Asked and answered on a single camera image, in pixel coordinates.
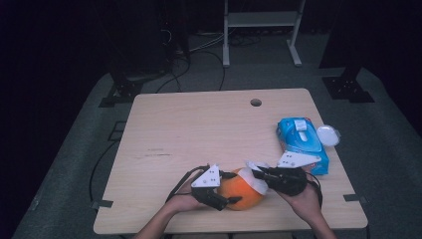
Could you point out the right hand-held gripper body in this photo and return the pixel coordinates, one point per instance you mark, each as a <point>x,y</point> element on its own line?
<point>288,181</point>

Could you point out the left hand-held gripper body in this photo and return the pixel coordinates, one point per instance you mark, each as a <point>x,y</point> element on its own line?
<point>207,191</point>

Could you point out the orange plush toy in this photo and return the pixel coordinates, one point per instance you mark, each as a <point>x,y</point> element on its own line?
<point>239,192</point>

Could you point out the white wet wipe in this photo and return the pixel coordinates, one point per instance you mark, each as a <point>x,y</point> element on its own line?
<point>252,181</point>

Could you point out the blue wet wipes pack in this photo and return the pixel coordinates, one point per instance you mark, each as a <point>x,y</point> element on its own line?
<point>308,142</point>

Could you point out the person's left hand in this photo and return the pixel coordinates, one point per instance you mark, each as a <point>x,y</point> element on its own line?
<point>185,200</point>

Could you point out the person's right hand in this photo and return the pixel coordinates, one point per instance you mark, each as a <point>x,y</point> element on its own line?
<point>307,205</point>

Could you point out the round clear plastic lid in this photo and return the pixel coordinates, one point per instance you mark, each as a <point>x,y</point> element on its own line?
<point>328,134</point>

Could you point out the black tape strip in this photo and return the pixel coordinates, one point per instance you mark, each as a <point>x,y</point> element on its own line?
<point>103,203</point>
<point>354,198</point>

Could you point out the black tape floor rectangle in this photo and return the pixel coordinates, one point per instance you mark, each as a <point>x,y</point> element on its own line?
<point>116,131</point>

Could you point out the black stand base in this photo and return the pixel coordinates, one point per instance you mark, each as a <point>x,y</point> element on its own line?
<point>124,93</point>
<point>346,89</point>

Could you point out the dark equipment rack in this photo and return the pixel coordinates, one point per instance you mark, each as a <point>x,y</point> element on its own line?
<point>146,36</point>

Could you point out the white metal stand frame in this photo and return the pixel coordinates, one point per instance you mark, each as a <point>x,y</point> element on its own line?
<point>260,19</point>

